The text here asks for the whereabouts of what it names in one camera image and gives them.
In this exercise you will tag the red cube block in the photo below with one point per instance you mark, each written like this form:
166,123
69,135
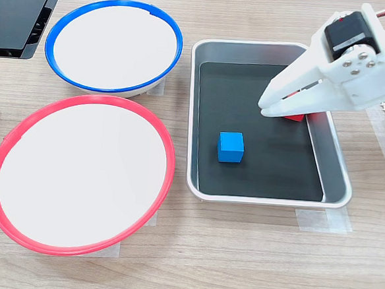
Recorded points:
295,118

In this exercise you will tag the wide clear tape patch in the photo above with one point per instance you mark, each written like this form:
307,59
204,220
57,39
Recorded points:
377,126

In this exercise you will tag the blue cube block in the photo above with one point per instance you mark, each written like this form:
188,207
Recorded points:
230,147

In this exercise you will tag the black flat device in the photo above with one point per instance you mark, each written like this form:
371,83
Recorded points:
13,16

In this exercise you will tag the silver metal tray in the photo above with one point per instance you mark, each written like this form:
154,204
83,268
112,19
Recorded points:
337,192

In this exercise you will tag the blue-rimmed white dish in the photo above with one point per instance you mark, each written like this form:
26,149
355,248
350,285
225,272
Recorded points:
113,46

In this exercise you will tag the red-rimmed white dish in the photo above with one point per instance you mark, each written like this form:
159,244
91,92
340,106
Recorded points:
78,176

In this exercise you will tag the clear tape piece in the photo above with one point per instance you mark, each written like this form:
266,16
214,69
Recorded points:
153,219
312,220
112,249
160,87

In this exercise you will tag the black tray liner mat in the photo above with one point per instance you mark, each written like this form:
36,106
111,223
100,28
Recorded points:
259,175

